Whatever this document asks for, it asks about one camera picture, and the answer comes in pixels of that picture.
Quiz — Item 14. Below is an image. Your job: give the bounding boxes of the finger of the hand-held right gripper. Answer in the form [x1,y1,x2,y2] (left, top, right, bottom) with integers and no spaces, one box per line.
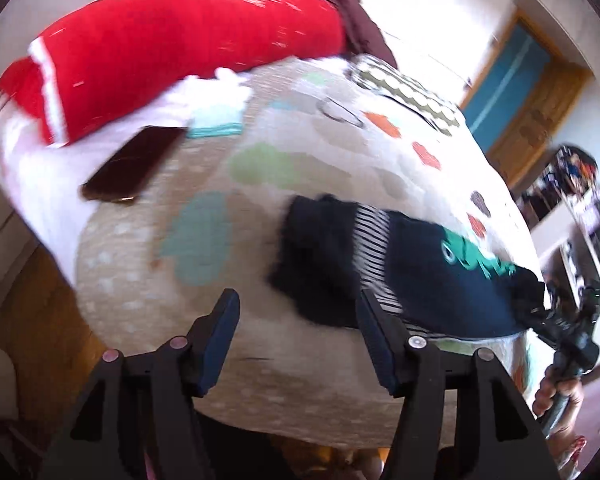
[516,284,567,347]

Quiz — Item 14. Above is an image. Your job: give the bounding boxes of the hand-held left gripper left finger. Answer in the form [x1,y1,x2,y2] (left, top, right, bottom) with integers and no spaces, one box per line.
[40,287,242,480]

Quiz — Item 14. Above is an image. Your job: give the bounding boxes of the navy striped shirt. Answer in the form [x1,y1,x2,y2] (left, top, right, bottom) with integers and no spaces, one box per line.
[267,194,547,339]

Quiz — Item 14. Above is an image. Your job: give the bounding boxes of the white desk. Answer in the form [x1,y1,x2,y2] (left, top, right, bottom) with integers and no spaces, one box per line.
[532,202,600,321]

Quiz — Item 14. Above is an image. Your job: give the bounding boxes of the white and teal cloth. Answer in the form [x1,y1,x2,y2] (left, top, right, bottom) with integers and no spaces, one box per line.
[167,66,254,113]

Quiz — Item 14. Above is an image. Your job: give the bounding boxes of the maroon blanket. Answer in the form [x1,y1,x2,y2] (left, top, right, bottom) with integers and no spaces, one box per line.
[211,0,399,69]

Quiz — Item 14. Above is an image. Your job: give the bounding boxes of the green patterned bolster pillow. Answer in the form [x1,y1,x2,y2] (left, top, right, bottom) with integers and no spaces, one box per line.
[349,54,467,137]

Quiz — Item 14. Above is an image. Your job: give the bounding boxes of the person's right hand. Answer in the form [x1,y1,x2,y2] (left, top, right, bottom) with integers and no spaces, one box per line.
[532,366,587,437]

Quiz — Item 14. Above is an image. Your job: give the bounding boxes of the blue door curtain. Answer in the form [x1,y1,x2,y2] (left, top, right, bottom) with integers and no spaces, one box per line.
[461,21,552,135]

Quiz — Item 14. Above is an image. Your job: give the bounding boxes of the white bed sheet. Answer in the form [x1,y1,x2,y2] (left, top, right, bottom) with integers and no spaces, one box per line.
[0,55,261,286]

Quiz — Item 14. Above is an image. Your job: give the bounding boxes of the dark smartphone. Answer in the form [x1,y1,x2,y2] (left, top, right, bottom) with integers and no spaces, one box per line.
[81,125,189,206]

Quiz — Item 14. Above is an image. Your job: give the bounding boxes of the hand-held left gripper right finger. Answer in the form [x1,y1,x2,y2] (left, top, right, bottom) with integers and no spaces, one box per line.
[355,287,561,480]

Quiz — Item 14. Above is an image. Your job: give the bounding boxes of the heart patterned quilt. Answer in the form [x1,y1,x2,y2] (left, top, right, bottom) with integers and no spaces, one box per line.
[74,55,548,453]

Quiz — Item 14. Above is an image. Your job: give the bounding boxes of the red folded blanket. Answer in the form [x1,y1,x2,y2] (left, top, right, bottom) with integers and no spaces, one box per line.
[0,0,350,148]

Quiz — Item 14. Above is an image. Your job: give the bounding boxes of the teal folded cloth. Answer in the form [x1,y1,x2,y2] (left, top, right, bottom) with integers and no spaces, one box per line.
[186,104,246,140]

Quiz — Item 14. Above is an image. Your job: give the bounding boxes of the white shoe rack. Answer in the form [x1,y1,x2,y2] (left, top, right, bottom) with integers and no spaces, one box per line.
[517,144,600,228]

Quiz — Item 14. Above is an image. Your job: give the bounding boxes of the wooden door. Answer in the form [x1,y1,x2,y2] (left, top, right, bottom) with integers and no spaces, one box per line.
[486,60,595,188]

